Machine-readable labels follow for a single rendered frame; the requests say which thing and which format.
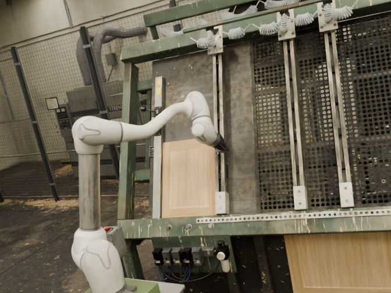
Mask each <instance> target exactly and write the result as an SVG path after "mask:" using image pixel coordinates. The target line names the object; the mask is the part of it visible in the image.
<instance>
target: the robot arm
mask: <svg viewBox="0 0 391 293"><path fill-rule="evenodd" d="M176 114H183V116H184V117H185V118H188V119H189V120H191V122H192V125H193V126H192V128H191V133H192V135H193V137H194V138H195V139H196V140H197V141H198V142H200V143H202V144H205V145H207V146H209V147H213V148H215V149H216V154H220V153H225V151H230V148H228V147H227V146H226V145H227V144H225V143H224V142H225V140H224V139H223V137H222V136H221V134H220V132H216V131H215V128H214V126H213V124H212V121H211V118H210V112H209V107H208V104H207V101H206V99H205V97H204V96H203V94H202V93H200V92H198V91H193V92H191V93H189V94H188V95H187V97H186V99H185V100H184V102H180V103H175V104H173V105H171V106H169V107H167V108H166V109H165V110H164V111H162V112H161V113H160V114H159V115H158V116H156V117H155V118H154V119H152V120H151V121H150V122H149V123H147V124H145V125H142V126H137V125H133V124H127V123H122V122H115V121H111V120H105V119H101V118H98V117H95V116H84V117H81V118H79V119H78V120H77V121H76V122H75V123H74V125H73V127H72V135H73V141H74V147H75V150H76V152H77V153H78V154H79V215H80V228H78V229H77V231H76V232H75V234H74V241H73V245H72V258H73V260H74V262H75V264H76V265H77V266H78V268H79V269H80V270H81V271H82V272H84V274H85V276H86V279H87V281H88V282H89V285H90V288H91V290H92V293H134V291H135V290H136V289H137V287H136V286H135V285H126V283H125V278H124V273H123V267H122V263H121V260H120V257H119V254H118V251H117V249H116V248H115V247H114V245H113V244H112V243H110V242H109V241H107V238H106V231H105V230H104V229H103V228H102V227H101V211H100V156H99V154H100V153H101V152H102V150H103V146H104V145H109V144H119V143H123V142H129V141H135V140H142V139H145V138H148V137H150V136H152V135H153V134H155V133H156V132H157V131H158V130H159V129H160V128H161V127H163V126H164V125H165V124H166V123H167V122H168V121H169V120H170V119H171V118H172V117H173V116H174V115H176ZM219 149H220V150H219Z"/></svg>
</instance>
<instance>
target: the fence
mask: <svg viewBox="0 0 391 293"><path fill-rule="evenodd" d="M158 78H161V85H157V79H158ZM157 88H161V94H159V95H157ZM164 96H165V78H163V77H162V76H160V77H156V78H155V107H158V106H161V112H162V111H164ZM163 135H164V126H163V127H161V135H159V136H154V181H153V209H152V218H153V219H155V218H162V164H163Z"/></svg>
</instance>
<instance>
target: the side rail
mask: <svg viewBox="0 0 391 293"><path fill-rule="evenodd" d="M138 73H139V68H138V67H137V66H135V65H134V64H132V62H130V63H125V64H124V76H123V102H122V123H127V124H133V125H137V107H138V91H137V82H138ZM136 141H137V140H135V141H129V142H123V143H120V168H119V194H118V220H126V219H127V220H133V219H134V193H135V182H134V171H135V170H136Z"/></svg>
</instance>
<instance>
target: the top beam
mask: <svg viewBox="0 0 391 293"><path fill-rule="evenodd" d="M356 1H357V0H335V5H336V9H340V8H343V7H345V6H347V7H352V6H353V5H354V4H355V2H356ZM293 10H294V18H295V19H296V16H297V15H303V14H306V13H307V12H308V13H309V14H310V13H311V14H312V15H313V14H314V13H315V12H316V11H317V10H318V9H317V3H315V4H312V5H307V6H302V7H299V8H294V9H293ZM387 11H391V0H358V2H357V3H356V4H355V6H354V7H353V9H352V12H353V14H351V16H349V17H346V19H345V18H344V17H343V20H342V19H341V18H340V20H339V18H338V20H337V21H338V22H340V21H344V20H348V19H354V18H358V17H363V16H368V15H373V14H377V13H382V12H387ZM310 16H311V15H310ZM313 19H314V21H312V23H309V24H307V25H302V26H301V25H300V26H298V25H297V26H296V24H294V25H295V31H296V30H301V29H305V28H310V27H315V26H319V21H318V13H316V14H315V15H314V17H313ZM273 22H275V23H277V13H272V14H269V15H264V16H259V17H255V18H251V19H247V20H242V21H239V22H234V23H229V24H224V25H222V31H224V32H226V33H229V30H231V29H235V28H238V27H241V28H243V30H244V29H245V28H246V27H247V26H248V25H249V24H251V25H250V26H249V27H248V28H247V29H246V30H245V35H244V37H241V38H239V39H235V40H234V39H233V40H232V39H231V40H230V39H229V37H228V35H227V34H225V33H222V38H223V46H224V45H230V44H235V43H238V42H244V41H249V40H254V39H257V38H263V37H268V36H272V35H277V34H278V32H277V33H274V34H272V35H261V34H260V32H259V29H258V28H257V27H255V26H253V25H252V24H254V25H256V26H258V27H262V25H264V24H271V23H273ZM190 38H192V39H194V40H196V41H198V40H199V38H200V39H201V38H207V31H206V29H203V30H198V31H193V32H190V33H185V34H178V35H174V36H170V37H166V38H161V39H158V40H153V41H148V42H144V43H140V44H136V45H131V46H128V47H123V48H121V49H120V60H121V61H122V62H123V63H126V62H133V63H134V64H139V63H144V62H149V61H153V60H158V59H163V58H168V57H172V56H177V55H182V54H186V53H191V52H197V51H202V50H205V49H208V48H203V49H202V48H198V47H197V43H196V42H195V41H193V40H192V39H190Z"/></svg>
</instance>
